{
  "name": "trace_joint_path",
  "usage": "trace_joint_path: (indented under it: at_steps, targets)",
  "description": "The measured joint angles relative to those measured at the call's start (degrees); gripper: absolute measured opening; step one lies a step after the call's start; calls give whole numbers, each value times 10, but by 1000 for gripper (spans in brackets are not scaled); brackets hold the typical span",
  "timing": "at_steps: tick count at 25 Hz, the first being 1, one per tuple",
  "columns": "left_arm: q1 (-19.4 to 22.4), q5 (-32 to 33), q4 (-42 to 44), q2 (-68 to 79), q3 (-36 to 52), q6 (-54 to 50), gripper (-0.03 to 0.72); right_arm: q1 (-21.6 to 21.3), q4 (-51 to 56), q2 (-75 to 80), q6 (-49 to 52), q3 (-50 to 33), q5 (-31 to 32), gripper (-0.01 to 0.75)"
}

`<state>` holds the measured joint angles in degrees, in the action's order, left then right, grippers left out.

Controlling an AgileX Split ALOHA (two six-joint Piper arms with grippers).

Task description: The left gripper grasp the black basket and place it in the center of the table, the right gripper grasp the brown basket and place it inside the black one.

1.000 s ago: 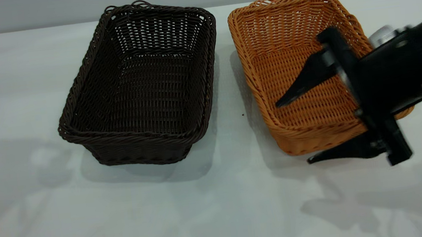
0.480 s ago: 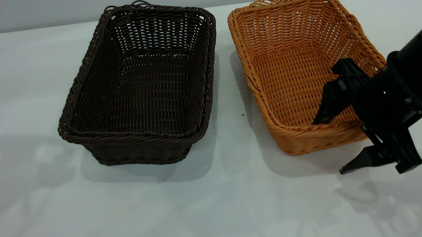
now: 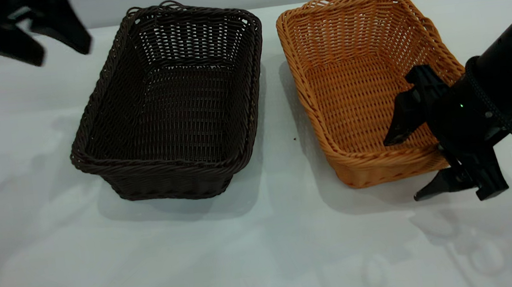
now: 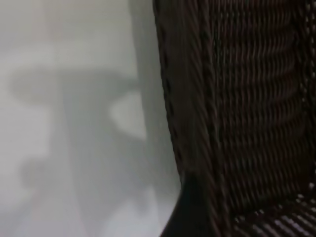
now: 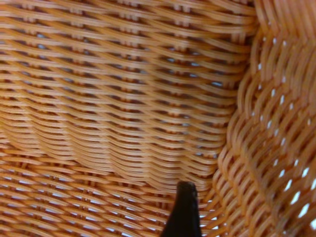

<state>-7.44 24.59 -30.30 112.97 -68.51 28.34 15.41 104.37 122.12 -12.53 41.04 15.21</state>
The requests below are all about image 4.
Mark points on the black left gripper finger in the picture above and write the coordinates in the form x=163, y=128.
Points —
x=190, y=212

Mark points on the black woven basket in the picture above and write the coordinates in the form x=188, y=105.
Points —
x=247, y=98

